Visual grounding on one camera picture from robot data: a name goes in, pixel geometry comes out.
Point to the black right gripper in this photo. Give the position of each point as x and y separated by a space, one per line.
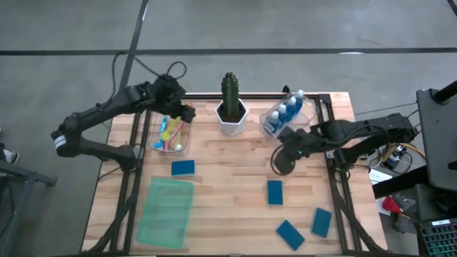
307 141

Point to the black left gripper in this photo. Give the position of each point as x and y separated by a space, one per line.
169 91

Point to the red dish brush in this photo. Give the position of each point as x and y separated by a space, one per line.
178 133

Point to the blue brush white bristles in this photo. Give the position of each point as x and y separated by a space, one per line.
163 123

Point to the blue dish soap bottle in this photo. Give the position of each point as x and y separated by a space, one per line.
299 99
282 114
275 123
291 106

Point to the blue sponge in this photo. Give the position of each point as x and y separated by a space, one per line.
275 192
290 235
183 167
321 223

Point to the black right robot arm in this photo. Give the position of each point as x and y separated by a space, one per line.
357 132

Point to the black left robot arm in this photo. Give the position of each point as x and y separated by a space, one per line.
107 107

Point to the clear plastic bin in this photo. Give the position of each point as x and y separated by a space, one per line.
153 132
308 110

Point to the white hexagonal planter pot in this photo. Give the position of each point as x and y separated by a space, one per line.
232 126

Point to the tall green cactus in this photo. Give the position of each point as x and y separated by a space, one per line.
230 93

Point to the white paper sheet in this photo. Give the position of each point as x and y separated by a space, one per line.
379 176

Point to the teal translucent plastic bin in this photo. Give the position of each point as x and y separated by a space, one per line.
164 214

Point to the small electronics box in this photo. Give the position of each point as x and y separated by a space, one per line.
394 157

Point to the red tool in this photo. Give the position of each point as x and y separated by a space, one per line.
390 205

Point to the black equipment stand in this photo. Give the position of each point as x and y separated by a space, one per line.
35 177

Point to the backlit keyboard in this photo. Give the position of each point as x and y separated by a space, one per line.
441 239

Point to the person's shoe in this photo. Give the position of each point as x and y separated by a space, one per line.
10 155

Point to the black aluminium rig frame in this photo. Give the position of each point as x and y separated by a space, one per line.
330 178

